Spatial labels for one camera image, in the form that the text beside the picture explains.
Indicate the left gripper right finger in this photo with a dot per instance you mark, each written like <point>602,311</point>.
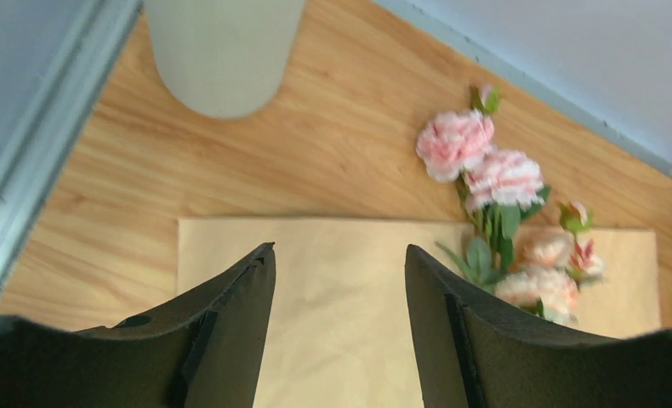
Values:
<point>475,350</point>

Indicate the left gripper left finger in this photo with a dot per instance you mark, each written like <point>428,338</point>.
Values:
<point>203,348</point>

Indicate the pink and white flower bunch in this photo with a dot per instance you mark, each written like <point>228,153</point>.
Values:
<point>499,190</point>

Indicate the pink wrapping paper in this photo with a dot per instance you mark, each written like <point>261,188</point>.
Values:
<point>339,334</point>

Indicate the beige cylindrical vase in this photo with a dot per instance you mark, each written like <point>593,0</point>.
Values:
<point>223,59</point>

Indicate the aluminium frame post left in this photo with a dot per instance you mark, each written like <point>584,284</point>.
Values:
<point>55,58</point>

